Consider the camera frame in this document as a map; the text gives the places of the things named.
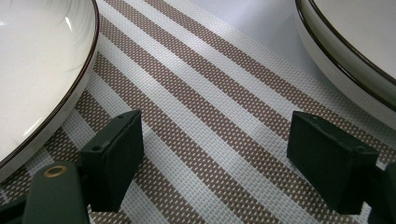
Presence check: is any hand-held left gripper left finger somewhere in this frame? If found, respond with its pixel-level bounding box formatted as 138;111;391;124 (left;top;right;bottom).
78;109;145;213

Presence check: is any white plate with dark rim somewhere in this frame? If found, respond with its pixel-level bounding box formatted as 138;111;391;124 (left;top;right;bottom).
294;0;396;131
0;0;101;185
297;0;396;110

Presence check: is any striped woven placemat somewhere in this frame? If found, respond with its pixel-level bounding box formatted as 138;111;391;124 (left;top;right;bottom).
0;0;396;224

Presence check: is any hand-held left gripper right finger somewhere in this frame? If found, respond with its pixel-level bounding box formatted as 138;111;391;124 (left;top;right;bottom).
286;110;381;216

